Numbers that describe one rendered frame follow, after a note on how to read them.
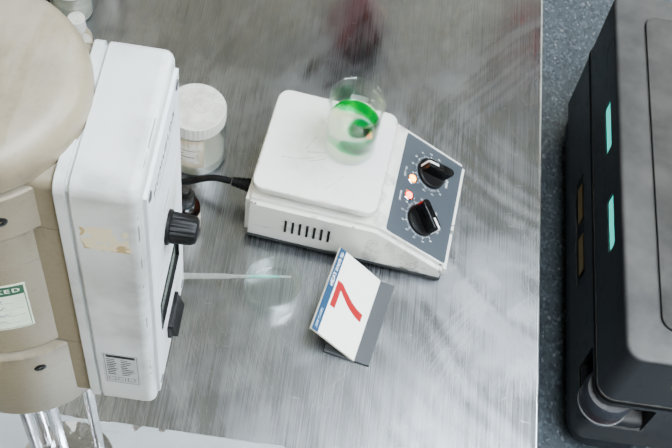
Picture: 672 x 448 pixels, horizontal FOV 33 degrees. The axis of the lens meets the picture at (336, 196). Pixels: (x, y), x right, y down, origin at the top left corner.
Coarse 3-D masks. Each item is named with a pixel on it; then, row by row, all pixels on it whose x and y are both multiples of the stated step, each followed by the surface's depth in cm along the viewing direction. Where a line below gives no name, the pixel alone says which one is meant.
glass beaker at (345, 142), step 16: (352, 80) 104; (368, 80) 104; (336, 96) 105; (352, 96) 106; (368, 96) 105; (384, 96) 103; (384, 112) 102; (336, 128) 103; (352, 128) 102; (368, 128) 101; (336, 144) 105; (352, 144) 104; (368, 144) 105; (336, 160) 107; (352, 160) 106
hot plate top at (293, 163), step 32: (288, 96) 111; (288, 128) 109; (320, 128) 109; (384, 128) 110; (288, 160) 107; (320, 160) 107; (384, 160) 108; (288, 192) 105; (320, 192) 105; (352, 192) 106
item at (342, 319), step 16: (352, 272) 108; (336, 288) 106; (352, 288) 108; (368, 288) 109; (336, 304) 106; (352, 304) 107; (336, 320) 105; (352, 320) 107; (336, 336) 105; (352, 336) 106
